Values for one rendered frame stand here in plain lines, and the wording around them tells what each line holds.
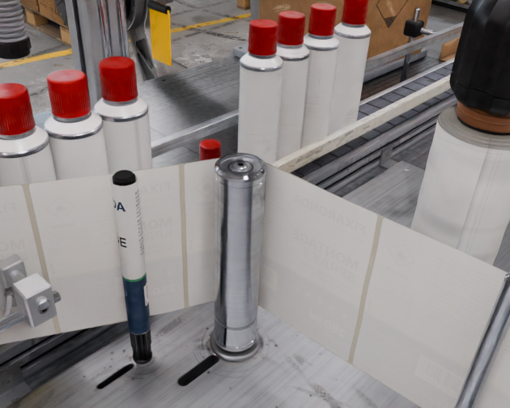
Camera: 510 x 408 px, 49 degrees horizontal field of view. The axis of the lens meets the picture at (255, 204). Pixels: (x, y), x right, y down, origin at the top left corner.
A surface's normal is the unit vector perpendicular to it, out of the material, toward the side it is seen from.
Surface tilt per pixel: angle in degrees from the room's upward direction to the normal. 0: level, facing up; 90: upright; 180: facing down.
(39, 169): 90
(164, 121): 0
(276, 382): 0
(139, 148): 90
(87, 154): 90
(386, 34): 90
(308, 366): 0
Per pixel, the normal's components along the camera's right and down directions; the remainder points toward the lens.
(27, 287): 0.04, -0.83
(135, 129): 0.67, 0.44
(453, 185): -0.69, 0.40
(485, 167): -0.26, 0.55
